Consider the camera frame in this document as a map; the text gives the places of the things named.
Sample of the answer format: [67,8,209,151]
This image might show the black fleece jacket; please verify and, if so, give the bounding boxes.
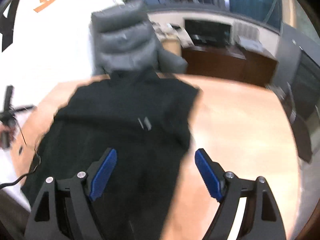
[22,69,199,239]

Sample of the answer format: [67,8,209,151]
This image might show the black mesh office chair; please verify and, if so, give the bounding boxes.
[266,49,319,163]

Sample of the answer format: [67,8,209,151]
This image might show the grey leather armchair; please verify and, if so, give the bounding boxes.
[91,0,188,76]

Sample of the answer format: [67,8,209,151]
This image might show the dark wooden cabinet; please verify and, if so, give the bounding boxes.
[182,46,278,87]

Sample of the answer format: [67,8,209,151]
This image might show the white papers on cabinet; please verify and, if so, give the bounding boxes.
[236,36,264,52]

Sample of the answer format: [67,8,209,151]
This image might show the black cable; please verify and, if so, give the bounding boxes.
[0,115,42,190]

